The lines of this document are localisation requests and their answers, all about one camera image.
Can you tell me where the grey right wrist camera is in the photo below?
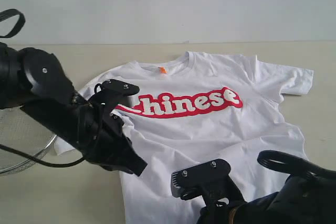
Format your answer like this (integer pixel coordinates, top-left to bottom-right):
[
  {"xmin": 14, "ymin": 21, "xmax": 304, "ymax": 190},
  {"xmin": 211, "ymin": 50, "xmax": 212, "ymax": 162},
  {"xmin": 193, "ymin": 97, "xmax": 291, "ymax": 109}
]
[{"xmin": 171, "ymin": 158, "xmax": 245, "ymax": 205}]

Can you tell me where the white t-shirt red print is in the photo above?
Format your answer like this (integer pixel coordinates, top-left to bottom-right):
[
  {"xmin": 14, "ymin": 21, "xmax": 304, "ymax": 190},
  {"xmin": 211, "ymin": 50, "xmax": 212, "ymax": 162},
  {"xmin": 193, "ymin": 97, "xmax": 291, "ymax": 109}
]
[{"xmin": 54, "ymin": 50, "xmax": 314, "ymax": 224}]

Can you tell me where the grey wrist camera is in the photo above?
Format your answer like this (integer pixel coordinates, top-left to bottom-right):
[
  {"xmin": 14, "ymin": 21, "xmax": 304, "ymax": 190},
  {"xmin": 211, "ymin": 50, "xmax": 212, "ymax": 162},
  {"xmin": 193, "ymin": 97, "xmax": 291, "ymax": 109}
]
[
  {"xmin": 89, "ymin": 79, "xmax": 140, "ymax": 109},
  {"xmin": 171, "ymin": 158, "xmax": 245, "ymax": 205}
]

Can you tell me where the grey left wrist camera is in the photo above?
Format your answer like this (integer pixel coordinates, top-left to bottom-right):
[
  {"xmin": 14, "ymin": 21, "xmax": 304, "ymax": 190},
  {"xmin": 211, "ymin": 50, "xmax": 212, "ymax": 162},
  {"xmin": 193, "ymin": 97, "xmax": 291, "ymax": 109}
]
[{"xmin": 89, "ymin": 79, "xmax": 140, "ymax": 109}]

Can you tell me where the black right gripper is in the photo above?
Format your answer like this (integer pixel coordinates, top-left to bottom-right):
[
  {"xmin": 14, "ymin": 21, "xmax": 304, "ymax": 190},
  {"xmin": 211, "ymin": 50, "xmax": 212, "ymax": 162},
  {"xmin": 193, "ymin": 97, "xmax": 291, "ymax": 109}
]
[{"xmin": 197, "ymin": 201, "xmax": 246, "ymax": 224}]

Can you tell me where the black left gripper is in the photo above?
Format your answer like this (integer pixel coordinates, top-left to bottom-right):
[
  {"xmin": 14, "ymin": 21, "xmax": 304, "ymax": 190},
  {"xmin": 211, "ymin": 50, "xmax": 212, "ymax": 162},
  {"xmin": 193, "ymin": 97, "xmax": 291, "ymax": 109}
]
[{"xmin": 76, "ymin": 112, "xmax": 148, "ymax": 176}]

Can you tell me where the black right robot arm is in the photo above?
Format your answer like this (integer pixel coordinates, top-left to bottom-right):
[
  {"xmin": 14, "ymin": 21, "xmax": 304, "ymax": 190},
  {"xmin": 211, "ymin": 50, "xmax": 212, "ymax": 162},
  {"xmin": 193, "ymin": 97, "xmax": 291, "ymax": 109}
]
[{"xmin": 197, "ymin": 175, "xmax": 335, "ymax": 223}]

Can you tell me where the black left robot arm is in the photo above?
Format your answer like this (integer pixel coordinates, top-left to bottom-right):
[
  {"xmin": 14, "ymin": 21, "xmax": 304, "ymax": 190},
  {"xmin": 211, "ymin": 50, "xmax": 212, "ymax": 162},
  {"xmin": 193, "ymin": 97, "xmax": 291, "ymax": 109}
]
[{"xmin": 1, "ymin": 44, "xmax": 147, "ymax": 175}]

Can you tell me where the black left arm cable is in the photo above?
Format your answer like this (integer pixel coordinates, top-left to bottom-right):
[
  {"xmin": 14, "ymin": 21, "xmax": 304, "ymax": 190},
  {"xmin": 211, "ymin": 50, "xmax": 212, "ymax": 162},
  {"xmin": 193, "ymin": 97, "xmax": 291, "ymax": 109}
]
[{"xmin": 0, "ymin": 8, "xmax": 111, "ymax": 168}]

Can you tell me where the metal wire mesh basket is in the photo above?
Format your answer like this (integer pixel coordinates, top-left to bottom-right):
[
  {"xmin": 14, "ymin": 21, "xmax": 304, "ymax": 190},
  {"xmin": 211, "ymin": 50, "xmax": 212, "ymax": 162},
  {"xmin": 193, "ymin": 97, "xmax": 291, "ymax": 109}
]
[{"xmin": 1, "ymin": 108, "xmax": 56, "ymax": 176}]

